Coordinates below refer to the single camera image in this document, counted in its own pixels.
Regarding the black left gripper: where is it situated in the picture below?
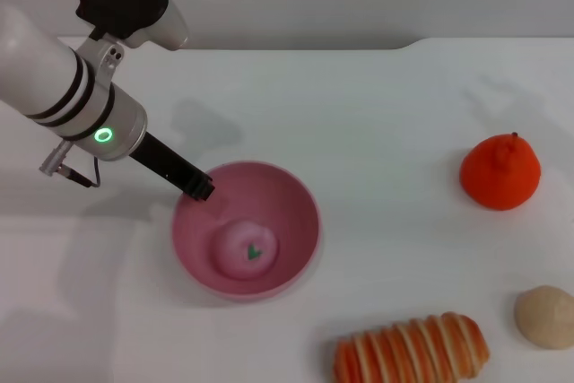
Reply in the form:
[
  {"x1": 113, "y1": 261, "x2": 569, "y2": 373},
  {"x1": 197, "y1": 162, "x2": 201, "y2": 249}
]
[{"x1": 128, "y1": 131, "x2": 217, "y2": 203}]

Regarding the pink toy peach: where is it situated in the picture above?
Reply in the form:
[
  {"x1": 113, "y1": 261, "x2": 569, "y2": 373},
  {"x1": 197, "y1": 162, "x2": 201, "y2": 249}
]
[{"x1": 210, "y1": 220, "x2": 280, "y2": 280}]

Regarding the pink plastic bowl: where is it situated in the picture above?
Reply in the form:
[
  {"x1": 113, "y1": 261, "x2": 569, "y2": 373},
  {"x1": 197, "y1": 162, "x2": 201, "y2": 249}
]
[{"x1": 171, "y1": 161, "x2": 322, "y2": 303}]

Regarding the orange striped bread loaf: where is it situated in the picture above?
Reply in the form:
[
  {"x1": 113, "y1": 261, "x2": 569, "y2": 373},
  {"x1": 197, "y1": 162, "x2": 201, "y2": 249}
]
[{"x1": 332, "y1": 311, "x2": 491, "y2": 383}]

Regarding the orange toy fruit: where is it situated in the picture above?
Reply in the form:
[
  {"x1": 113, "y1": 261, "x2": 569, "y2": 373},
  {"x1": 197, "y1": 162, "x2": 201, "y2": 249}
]
[{"x1": 459, "y1": 131, "x2": 543, "y2": 212}]

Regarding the beige round bun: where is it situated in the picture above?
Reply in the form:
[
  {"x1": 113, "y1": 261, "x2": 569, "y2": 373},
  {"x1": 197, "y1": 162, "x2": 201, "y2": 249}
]
[{"x1": 513, "y1": 284, "x2": 574, "y2": 351}]

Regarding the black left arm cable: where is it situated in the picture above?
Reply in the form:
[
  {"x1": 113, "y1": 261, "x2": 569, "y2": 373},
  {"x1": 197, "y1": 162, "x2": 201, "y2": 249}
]
[{"x1": 39, "y1": 140, "x2": 102, "y2": 189}]

